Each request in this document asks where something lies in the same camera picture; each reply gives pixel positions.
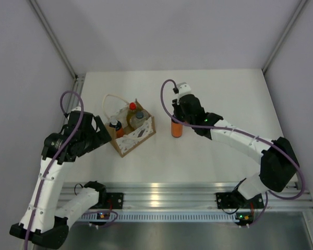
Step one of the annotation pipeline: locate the clear bottle grey cap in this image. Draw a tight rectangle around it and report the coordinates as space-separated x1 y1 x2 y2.
130 110 149 130

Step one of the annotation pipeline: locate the yellow dish soap bottle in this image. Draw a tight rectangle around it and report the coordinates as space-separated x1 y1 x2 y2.
126 102 139 129

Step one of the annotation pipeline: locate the white slotted cable duct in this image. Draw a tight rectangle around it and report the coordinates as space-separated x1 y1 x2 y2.
77 211 239 223

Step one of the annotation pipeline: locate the aluminium frame rail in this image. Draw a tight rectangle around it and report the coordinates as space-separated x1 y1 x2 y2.
56 182 313 212

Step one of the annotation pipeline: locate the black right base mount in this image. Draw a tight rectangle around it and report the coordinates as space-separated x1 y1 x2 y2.
215 192 264 210

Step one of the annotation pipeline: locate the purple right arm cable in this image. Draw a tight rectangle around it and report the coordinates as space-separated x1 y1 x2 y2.
160 79 306 201

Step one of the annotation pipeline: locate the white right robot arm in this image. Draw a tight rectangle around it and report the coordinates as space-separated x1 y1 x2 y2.
172 94 299 207

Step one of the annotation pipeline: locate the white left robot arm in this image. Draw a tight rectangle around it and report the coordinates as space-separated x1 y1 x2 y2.
9 110 111 249

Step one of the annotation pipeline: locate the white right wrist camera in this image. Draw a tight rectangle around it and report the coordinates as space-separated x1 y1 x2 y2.
173 82 191 99

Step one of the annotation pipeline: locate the orange bottle dark blue top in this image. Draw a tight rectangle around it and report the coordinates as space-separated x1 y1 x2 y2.
171 115 183 138

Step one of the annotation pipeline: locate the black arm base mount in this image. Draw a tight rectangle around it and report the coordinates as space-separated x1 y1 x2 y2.
104 192 124 210

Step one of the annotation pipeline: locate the orange bottle navy pump top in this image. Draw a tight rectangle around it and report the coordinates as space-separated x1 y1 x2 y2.
109 117 124 138

